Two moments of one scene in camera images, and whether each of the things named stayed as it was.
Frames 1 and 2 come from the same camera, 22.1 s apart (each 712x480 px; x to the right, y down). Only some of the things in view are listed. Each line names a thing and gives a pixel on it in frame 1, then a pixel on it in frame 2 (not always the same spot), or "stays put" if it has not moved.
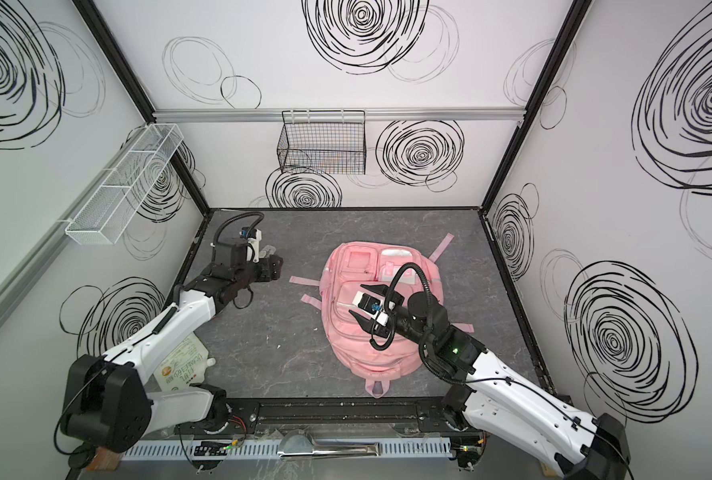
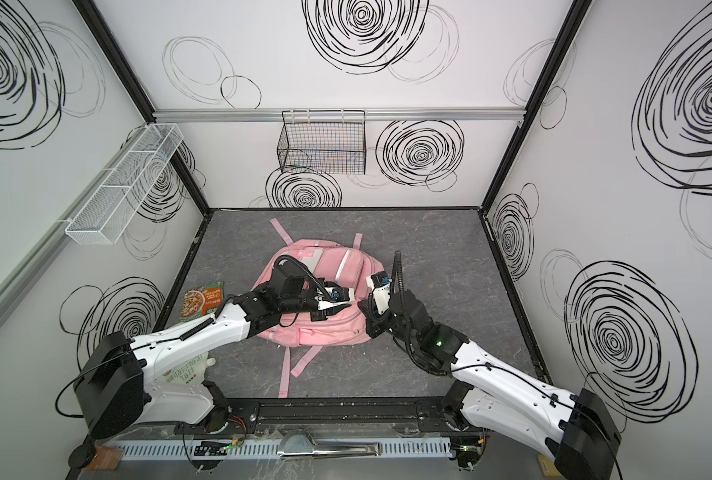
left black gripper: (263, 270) → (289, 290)
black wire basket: (323, 142) stays put
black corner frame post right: (576, 14) stays put
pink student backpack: (386, 265) → (351, 266)
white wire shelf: (122, 187) stays put
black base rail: (378, 416) stays put
